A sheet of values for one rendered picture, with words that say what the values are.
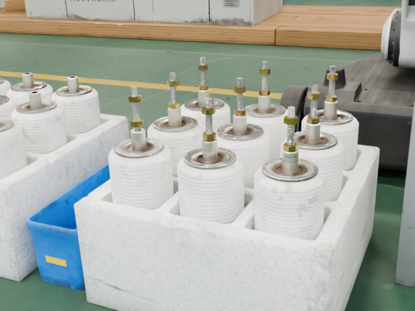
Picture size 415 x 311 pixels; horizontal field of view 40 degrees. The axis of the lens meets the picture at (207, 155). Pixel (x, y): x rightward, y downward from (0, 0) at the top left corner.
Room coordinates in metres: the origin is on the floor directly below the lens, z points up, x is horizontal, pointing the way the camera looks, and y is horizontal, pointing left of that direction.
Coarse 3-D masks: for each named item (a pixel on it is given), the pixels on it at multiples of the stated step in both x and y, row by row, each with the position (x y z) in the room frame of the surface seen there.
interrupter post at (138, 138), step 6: (132, 132) 0.79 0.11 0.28; (138, 132) 0.79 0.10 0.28; (144, 132) 0.79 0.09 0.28; (132, 138) 0.79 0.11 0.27; (138, 138) 0.78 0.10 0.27; (144, 138) 0.79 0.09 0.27; (132, 144) 0.79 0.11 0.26; (138, 144) 0.78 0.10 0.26; (144, 144) 0.79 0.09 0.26; (132, 150) 0.79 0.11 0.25; (138, 150) 0.78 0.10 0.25; (144, 150) 0.79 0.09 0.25
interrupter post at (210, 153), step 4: (204, 140) 0.74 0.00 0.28; (212, 140) 0.74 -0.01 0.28; (216, 140) 0.74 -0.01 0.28; (204, 144) 0.74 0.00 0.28; (208, 144) 0.73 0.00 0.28; (212, 144) 0.73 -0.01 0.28; (216, 144) 0.74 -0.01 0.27; (204, 148) 0.74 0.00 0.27; (208, 148) 0.73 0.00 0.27; (212, 148) 0.73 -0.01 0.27; (216, 148) 0.74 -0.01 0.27; (204, 152) 0.74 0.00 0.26; (208, 152) 0.73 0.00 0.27; (212, 152) 0.73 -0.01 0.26; (216, 152) 0.74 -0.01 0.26; (204, 156) 0.74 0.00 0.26; (208, 156) 0.73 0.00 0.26; (212, 156) 0.73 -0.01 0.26; (216, 156) 0.74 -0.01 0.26; (204, 160) 0.74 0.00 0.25; (208, 160) 0.73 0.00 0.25; (212, 160) 0.73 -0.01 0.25
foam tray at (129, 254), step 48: (96, 192) 0.80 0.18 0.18; (96, 240) 0.74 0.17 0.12; (144, 240) 0.71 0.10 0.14; (192, 240) 0.67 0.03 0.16; (240, 240) 0.64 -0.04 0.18; (288, 240) 0.63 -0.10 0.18; (336, 240) 0.63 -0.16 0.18; (96, 288) 0.75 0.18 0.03; (144, 288) 0.71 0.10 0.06; (192, 288) 0.68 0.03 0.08; (240, 288) 0.64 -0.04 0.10; (288, 288) 0.61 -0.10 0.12; (336, 288) 0.64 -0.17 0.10
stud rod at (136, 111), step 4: (132, 88) 0.79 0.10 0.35; (136, 88) 0.79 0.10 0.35; (132, 92) 0.79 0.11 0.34; (136, 92) 0.79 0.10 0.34; (132, 96) 0.79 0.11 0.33; (132, 104) 0.80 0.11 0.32; (136, 104) 0.79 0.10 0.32; (136, 108) 0.79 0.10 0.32; (136, 112) 0.79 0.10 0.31; (136, 116) 0.79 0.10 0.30; (136, 120) 0.79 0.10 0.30; (136, 128) 0.79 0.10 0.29; (140, 128) 0.79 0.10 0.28
